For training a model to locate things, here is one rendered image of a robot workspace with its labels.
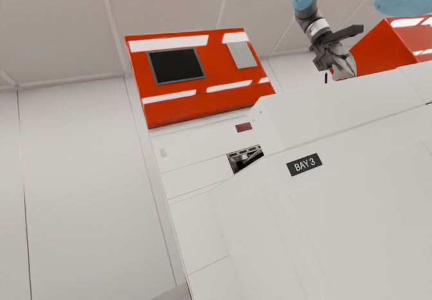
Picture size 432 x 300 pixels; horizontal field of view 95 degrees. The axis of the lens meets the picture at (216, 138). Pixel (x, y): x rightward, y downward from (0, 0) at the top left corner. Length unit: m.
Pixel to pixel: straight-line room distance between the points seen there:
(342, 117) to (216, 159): 0.66
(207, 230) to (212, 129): 0.52
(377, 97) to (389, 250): 0.41
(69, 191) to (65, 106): 1.04
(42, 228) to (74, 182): 0.48
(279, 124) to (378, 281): 0.36
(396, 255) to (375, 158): 0.21
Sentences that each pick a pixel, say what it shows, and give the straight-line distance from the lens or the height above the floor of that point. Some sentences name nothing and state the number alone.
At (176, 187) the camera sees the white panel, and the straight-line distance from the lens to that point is 1.01.
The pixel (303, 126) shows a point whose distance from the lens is 0.52.
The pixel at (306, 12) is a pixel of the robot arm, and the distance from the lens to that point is 0.86.
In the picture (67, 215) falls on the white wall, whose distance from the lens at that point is 2.68.
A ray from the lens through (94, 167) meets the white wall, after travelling 2.68.
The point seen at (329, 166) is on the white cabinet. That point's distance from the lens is 0.53.
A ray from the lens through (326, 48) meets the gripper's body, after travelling 0.84.
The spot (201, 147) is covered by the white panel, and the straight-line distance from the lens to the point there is 1.07.
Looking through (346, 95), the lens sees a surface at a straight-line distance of 0.67.
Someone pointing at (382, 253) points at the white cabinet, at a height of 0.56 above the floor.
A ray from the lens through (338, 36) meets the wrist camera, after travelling 0.84.
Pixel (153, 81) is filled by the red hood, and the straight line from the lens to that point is 1.18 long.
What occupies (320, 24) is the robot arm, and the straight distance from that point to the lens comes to 0.89.
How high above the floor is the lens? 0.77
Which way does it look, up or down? 16 degrees up
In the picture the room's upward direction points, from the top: 20 degrees counter-clockwise
